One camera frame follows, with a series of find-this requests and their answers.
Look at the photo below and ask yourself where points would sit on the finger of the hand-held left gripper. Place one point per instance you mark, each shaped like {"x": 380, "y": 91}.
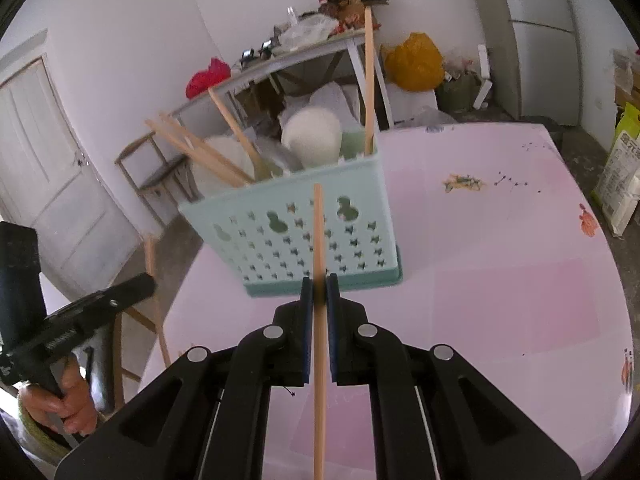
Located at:
{"x": 100, "y": 310}

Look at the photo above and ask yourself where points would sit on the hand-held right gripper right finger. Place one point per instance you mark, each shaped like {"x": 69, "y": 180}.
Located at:
{"x": 334, "y": 330}

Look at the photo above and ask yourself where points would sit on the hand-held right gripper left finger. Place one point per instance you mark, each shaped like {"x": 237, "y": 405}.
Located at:
{"x": 306, "y": 330}

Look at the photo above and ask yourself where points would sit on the teal plastic utensil holder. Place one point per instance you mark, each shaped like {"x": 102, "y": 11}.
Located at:
{"x": 300, "y": 285}

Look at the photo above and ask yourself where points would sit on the wooden chopstick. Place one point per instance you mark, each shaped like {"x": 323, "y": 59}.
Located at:
{"x": 319, "y": 410}

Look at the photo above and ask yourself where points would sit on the metal spoon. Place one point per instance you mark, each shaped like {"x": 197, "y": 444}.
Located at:
{"x": 280, "y": 160}

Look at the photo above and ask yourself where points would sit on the white plastic spoon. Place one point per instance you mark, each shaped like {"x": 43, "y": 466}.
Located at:
{"x": 312, "y": 135}

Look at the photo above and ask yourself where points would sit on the pile of wooden chopsticks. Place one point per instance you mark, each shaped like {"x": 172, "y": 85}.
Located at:
{"x": 369, "y": 85}

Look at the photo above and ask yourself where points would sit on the person's left hand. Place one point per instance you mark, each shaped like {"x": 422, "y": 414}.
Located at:
{"x": 75, "y": 410}

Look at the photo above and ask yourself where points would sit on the white door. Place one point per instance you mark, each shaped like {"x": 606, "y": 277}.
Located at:
{"x": 50, "y": 160}

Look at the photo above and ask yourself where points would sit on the wooden chair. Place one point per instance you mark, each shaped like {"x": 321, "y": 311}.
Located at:
{"x": 150, "y": 185}

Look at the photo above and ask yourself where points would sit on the red plastic bag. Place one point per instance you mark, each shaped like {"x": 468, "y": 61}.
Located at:
{"x": 207, "y": 80}

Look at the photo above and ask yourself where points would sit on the olive green bag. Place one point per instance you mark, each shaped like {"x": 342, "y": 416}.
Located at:
{"x": 457, "y": 92}

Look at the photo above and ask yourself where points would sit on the white desk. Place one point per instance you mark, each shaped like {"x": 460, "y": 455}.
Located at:
{"x": 300, "y": 55}

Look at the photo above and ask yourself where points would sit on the yellow plastic bag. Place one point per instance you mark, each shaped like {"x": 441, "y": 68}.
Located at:
{"x": 415, "y": 62}

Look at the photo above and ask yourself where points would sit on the white leaning panel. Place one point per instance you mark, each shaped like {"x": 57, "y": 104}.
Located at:
{"x": 484, "y": 77}

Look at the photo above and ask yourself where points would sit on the white plastic bag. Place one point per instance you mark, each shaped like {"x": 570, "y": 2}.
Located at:
{"x": 305, "y": 32}

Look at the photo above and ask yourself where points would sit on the white rice bag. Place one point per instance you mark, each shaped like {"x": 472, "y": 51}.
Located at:
{"x": 620, "y": 175}

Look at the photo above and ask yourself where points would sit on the silver refrigerator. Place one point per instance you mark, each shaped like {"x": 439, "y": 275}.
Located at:
{"x": 545, "y": 60}

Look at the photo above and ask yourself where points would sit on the large cardboard box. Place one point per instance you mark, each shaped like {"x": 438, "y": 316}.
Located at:
{"x": 627, "y": 80}

